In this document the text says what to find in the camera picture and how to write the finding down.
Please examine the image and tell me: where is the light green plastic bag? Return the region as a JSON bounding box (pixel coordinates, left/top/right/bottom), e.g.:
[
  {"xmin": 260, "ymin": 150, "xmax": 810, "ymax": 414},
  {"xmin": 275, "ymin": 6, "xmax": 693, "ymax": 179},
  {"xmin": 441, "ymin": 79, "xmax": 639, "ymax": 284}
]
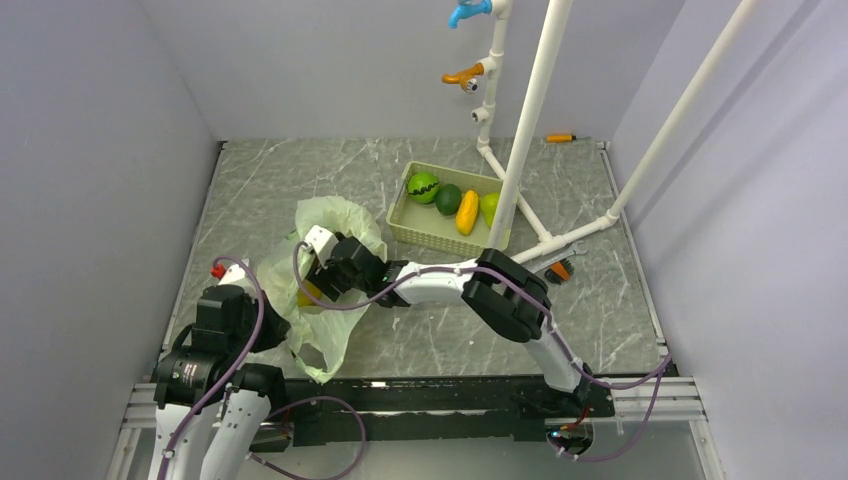
[{"xmin": 257, "ymin": 196, "xmax": 388, "ymax": 384}]

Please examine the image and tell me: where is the green fake watermelon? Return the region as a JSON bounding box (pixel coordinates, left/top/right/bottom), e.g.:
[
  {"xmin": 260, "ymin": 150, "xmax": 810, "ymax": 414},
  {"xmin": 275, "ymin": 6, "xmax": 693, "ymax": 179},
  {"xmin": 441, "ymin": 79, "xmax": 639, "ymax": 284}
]
[{"xmin": 407, "ymin": 171, "xmax": 440, "ymax": 204}]

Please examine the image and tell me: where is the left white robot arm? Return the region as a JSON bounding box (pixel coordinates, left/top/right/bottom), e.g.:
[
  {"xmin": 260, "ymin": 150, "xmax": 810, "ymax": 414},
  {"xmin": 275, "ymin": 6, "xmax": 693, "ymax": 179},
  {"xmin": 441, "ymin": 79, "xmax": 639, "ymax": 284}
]
[{"xmin": 149, "ymin": 285, "xmax": 289, "ymax": 479}]

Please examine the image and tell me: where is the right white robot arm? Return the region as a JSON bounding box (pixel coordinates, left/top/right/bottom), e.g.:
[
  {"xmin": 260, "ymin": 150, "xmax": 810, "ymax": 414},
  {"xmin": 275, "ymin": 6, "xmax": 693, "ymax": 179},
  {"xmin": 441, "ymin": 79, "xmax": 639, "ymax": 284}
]
[{"xmin": 293, "ymin": 227, "xmax": 590, "ymax": 415}]

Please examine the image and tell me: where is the yellow fake lemon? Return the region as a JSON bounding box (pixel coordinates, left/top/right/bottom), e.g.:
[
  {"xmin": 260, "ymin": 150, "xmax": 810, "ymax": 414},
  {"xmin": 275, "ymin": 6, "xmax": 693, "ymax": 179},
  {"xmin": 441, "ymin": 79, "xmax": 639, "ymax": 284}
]
[{"xmin": 297, "ymin": 283, "xmax": 322, "ymax": 308}]

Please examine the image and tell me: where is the dark green fake avocado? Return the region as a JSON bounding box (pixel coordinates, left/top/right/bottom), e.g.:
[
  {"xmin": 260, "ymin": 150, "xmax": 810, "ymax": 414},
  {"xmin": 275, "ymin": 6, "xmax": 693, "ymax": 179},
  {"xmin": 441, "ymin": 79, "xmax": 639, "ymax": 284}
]
[{"xmin": 434, "ymin": 184, "xmax": 462, "ymax": 217}]

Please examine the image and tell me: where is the yellow fake mango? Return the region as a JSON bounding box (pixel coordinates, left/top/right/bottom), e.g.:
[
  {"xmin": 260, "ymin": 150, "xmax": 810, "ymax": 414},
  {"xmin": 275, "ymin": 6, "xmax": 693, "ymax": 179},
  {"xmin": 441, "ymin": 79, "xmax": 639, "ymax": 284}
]
[{"xmin": 455, "ymin": 190, "xmax": 479, "ymax": 236}]

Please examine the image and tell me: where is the light green fake pear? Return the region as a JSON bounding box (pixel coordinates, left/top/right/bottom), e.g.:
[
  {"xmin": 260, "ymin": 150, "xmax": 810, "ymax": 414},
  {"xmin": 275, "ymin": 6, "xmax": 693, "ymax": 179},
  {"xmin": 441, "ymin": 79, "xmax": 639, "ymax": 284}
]
[{"xmin": 479, "ymin": 192, "xmax": 500, "ymax": 228}]

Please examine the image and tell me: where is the pale green plastic basket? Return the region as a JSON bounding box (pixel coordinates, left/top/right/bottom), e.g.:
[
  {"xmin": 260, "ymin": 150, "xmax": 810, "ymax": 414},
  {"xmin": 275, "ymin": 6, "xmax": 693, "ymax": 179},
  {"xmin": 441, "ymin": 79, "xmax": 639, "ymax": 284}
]
[{"xmin": 386, "ymin": 160, "xmax": 515, "ymax": 260}]

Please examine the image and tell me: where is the orange black brush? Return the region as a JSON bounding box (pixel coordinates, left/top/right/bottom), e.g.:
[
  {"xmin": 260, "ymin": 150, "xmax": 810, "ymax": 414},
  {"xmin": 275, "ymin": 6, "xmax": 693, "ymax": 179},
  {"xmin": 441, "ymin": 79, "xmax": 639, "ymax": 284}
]
[{"xmin": 544, "ymin": 259, "xmax": 574, "ymax": 285}]

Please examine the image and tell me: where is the silver open-end wrench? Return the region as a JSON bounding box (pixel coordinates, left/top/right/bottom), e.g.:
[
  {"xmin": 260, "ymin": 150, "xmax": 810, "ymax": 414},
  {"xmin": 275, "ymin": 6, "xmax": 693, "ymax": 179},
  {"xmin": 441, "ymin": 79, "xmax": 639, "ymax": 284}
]
[{"xmin": 523, "ymin": 240, "xmax": 588, "ymax": 273}]

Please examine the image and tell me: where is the orange plastic faucet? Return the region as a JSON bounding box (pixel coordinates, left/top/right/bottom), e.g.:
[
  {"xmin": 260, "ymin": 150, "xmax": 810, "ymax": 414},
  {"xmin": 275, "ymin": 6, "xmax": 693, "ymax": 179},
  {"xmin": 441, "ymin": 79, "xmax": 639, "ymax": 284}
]
[{"xmin": 441, "ymin": 62, "xmax": 486, "ymax": 89}]

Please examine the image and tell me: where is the blue plastic faucet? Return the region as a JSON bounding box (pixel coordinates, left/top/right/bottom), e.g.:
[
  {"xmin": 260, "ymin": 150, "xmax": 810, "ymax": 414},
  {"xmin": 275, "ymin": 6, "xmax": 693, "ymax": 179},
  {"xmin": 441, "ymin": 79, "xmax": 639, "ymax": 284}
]
[{"xmin": 448, "ymin": 0, "xmax": 493, "ymax": 29}]

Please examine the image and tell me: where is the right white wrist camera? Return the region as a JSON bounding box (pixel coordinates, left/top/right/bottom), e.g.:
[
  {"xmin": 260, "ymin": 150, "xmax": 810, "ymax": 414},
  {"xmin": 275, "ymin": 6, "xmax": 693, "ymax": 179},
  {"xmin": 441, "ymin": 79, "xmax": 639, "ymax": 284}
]
[{"xmin": 304, "ymin": 225, "xmax": 339, "ymax": 266}]

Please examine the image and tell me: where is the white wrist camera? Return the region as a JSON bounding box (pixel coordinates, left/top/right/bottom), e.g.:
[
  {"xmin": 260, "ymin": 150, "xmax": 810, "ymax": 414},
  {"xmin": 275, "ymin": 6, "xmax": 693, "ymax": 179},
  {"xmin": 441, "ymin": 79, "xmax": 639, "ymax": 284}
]
[
  {"xmin": 304, "ymin": 225, "xmax": 339, "ymax": 266},
  {"xmin": 210, "ymin": 263, "xmax": 256, "ymax": 296}
]

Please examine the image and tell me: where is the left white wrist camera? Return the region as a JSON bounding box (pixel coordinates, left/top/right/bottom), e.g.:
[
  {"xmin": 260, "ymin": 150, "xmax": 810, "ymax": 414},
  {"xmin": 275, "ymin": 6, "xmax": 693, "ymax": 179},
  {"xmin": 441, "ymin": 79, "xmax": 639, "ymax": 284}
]
[{"xmin": 210, "ymin": 263, "xmax": 256, "ymax": 296}]

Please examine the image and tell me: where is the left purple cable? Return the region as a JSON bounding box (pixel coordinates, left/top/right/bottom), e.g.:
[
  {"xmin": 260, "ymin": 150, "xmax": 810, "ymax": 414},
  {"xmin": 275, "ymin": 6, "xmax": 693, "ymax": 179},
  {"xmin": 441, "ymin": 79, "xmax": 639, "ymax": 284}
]
[{"xmin": 155, "ymin": 256, "xmax": 367, "ymax": 480}]

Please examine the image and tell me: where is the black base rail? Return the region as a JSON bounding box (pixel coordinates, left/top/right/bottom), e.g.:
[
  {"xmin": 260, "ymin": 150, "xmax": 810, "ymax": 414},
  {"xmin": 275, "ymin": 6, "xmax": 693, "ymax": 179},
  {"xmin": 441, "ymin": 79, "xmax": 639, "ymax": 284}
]
[{"xmin": 251, "ymin": 375, "xmax": 615, "ymax": 453}]

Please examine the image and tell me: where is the white PVC pipe frame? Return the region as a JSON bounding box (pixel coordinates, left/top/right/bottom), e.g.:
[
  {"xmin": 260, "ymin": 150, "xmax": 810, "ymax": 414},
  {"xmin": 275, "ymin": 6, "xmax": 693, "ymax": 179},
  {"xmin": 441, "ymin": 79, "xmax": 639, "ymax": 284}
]
[{"xmin": 489, "ymin": 1, "xmax": 758, "ymax": 264}]

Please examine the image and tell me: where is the orange handled screwdriver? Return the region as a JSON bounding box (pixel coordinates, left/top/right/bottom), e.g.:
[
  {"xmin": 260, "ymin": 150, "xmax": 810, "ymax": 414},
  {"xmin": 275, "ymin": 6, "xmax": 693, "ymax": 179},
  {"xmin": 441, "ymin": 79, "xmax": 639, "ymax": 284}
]
[{"xmin": 545, "ymin": 134, "xmax": 576, "ymax": 144}]

